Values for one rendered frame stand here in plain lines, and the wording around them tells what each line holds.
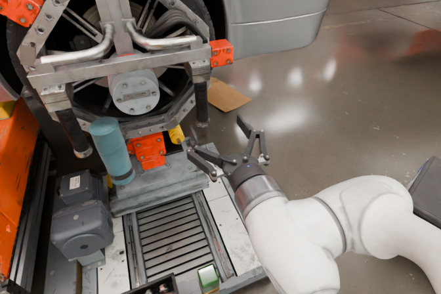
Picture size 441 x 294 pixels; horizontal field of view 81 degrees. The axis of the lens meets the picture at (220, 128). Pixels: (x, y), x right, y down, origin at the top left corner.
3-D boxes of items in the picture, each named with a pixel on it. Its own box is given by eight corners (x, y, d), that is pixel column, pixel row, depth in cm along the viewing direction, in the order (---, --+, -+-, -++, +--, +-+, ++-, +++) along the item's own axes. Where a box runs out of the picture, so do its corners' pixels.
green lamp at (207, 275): (213, 269, 59) (213, 262, 57) (220, 287, 56) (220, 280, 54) (197, 275, 58) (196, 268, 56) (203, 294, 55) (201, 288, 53)
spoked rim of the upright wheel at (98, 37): (70, -70, 80) (32, 67, 99) (66, -64, 63) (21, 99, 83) (202, 10, 110) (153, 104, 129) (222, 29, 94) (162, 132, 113)
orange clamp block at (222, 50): (203, 60, 97) (225, 56, 100) (210, 69, 92) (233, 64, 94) (202, 41, 93) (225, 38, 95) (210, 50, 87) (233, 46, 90)
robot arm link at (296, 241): (241, 236, 50) (298, 212, 53) (284, 329, 39) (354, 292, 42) (241, 205, 42) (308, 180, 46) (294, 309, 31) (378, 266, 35)
